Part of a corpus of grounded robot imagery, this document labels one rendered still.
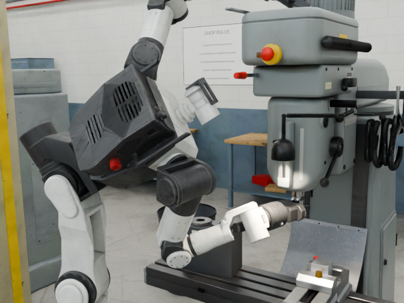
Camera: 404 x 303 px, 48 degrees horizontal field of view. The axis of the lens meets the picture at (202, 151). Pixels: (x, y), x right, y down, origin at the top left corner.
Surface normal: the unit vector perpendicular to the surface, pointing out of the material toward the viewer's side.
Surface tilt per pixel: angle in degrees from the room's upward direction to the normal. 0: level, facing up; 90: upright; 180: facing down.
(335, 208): 90
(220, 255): 90
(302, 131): 90
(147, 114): 64
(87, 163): 74
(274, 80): 90
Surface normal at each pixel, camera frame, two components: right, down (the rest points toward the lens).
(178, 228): 0.19, 0.65
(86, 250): -0.19, 0.17
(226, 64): -0.55, 0.15
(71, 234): -0.24, 0.56
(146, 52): 0.18, -0.33
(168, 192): -0.73, 0.22
